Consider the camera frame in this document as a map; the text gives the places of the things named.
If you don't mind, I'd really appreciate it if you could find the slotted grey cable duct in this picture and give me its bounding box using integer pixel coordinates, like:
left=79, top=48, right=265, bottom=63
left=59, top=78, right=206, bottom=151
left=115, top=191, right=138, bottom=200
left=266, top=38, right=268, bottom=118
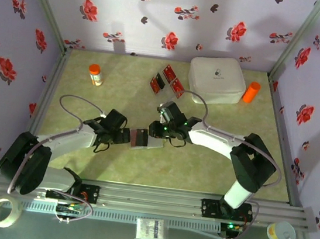
left=22, top=197, right=222, bottom=237

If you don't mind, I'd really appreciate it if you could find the orange cylinder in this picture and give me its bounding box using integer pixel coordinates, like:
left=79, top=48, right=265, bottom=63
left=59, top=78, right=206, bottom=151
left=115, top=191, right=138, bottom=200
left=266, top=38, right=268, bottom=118
left=241, top=80, right=262, bottom=105

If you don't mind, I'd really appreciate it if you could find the black VIP card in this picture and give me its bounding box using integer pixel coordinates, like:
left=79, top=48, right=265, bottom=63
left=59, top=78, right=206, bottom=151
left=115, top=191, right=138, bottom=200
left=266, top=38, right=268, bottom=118
left=128, top=126, right=150, bottom=150
left=154, top=72, right=168, bottom=89

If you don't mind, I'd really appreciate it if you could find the white medicine case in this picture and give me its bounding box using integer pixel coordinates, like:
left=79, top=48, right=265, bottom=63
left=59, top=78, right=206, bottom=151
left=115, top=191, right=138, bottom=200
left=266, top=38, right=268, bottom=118
left=184, top=52, right=250, bottom=110

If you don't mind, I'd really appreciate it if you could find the aluminium table side rail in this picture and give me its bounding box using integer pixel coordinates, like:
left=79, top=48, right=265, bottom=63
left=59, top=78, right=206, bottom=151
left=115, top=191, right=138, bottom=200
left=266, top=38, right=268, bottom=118
left=251, top=74, right=320, bottom=209
left=11, top=43, right=73, bottom=177

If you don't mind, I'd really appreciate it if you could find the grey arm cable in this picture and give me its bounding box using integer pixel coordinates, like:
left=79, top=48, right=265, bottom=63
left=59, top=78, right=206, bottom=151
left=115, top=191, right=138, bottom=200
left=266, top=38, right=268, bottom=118
left=159, top=89, right=292, bottom=239
left=4, top=88, right=110, bottom=227

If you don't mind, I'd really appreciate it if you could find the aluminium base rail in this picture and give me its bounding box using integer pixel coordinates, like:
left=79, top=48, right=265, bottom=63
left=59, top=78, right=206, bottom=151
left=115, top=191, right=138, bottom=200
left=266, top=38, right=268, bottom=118
left=0, top=165, right=320, bottom=237

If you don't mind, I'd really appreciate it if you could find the aluminium frame post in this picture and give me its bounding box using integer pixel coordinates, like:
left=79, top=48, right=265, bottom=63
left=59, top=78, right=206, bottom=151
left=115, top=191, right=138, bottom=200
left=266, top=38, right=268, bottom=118
left=9, top=0, right=80, bottom=56
left=267, top=0, right=320, bottom=88

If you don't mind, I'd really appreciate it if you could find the grey left arm cable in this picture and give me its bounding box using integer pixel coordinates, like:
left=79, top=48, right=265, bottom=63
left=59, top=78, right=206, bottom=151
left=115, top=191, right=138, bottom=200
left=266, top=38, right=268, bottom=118
left=4, top=88, right=110, bottom=227

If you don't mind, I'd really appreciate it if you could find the orange-capped pill bottle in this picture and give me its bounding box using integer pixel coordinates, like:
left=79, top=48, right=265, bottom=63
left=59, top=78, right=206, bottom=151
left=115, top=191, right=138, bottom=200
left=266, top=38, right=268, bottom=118
left=86, top=63, right=106, bottom=88

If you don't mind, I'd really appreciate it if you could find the red VIP card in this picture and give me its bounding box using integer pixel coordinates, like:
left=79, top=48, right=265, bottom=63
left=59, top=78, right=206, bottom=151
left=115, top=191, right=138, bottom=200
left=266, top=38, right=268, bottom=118
left=168, top=77, right=187, bottom=100
left=147, top=76, right=164, bottom=96
left=161, top=64, right=179, bottom=84

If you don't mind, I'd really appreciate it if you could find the clear plastic packet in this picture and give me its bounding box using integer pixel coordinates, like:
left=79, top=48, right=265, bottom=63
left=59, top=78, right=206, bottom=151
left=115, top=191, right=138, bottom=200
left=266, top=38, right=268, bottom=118
left=134, top=216, right=171, bottom=239

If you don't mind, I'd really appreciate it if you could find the small controller circuit board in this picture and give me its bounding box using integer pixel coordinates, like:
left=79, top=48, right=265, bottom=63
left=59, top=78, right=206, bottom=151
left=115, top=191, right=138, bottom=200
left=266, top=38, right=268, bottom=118
left=56, top=202, right=86, bottom=218
left=221, top=220, right=246, bottom=234

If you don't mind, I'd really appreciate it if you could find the clear tape roll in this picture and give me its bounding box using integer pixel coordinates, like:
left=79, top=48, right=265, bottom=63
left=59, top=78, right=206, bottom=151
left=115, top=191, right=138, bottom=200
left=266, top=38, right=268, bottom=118
left=0, top=195, right=25, bottom=231

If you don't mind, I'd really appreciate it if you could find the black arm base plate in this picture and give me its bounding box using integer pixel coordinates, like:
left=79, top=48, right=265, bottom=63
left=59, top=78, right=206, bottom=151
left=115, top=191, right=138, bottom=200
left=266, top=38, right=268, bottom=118
left=199, top=198, right=255, bottom=224
left=45, top=179, right=102, bottom=206

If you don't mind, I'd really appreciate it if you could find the grey right arm cable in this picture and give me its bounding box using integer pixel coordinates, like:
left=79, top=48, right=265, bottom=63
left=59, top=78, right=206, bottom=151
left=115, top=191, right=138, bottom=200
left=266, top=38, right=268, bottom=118
left=159, top=89, right=292, bottom=239

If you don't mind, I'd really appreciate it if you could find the white yellow cup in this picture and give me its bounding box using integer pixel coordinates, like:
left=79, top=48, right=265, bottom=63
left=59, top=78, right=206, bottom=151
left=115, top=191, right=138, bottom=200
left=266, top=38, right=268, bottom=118
left=265, top=219, right=298, bottom=239

